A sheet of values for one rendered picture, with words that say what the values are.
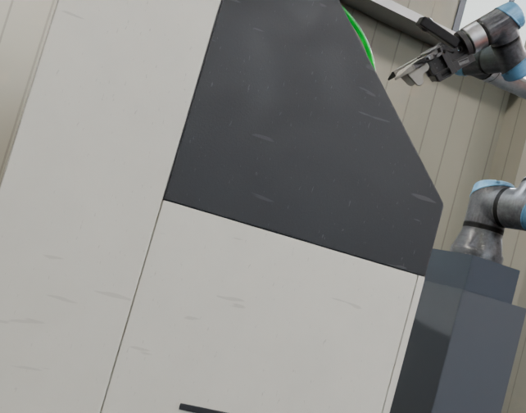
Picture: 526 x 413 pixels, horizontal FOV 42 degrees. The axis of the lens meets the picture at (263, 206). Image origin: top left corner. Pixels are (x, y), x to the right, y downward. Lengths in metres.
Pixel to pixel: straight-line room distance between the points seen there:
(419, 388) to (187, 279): 0.89
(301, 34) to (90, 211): 0.53
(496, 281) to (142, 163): 1.13
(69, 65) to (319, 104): 0.48
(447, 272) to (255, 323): 0.82
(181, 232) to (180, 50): 0.34
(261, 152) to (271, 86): 0.13
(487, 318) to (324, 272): 0.72
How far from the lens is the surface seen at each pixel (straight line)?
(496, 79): 2.09
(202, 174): 1.32
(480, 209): 2.07
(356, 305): 1.44
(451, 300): 1.96
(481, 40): 1.88
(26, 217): 1.28
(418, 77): 1.82
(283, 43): 1.39
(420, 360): 2.02
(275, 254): 1.36
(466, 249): 2.04
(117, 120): 1.30
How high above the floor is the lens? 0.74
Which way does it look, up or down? 4 degrees up
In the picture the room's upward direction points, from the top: 16 degrees clockwise
